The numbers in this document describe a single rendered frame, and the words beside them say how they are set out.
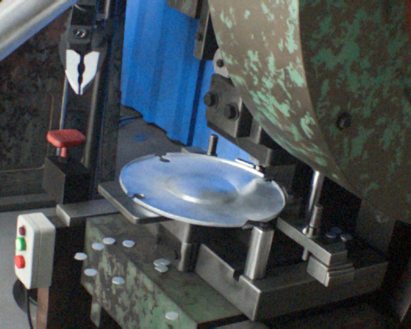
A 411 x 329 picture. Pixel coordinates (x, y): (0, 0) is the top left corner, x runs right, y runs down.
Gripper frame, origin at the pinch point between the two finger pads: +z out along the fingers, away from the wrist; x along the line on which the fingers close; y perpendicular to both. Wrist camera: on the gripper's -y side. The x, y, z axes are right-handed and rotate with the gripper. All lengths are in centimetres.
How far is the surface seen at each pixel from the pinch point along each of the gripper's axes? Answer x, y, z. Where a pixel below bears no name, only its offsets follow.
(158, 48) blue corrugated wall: -21, 223, 54
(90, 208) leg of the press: -3.8, -3.6, 23.1
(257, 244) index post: -31.7, -35.9, 11.2
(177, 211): -18.9, -30.0, 9.4
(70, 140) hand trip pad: 1.3, 1.2, 11.2
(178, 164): -19.6, -9.8, 9.7
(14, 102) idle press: 29, 127, 50
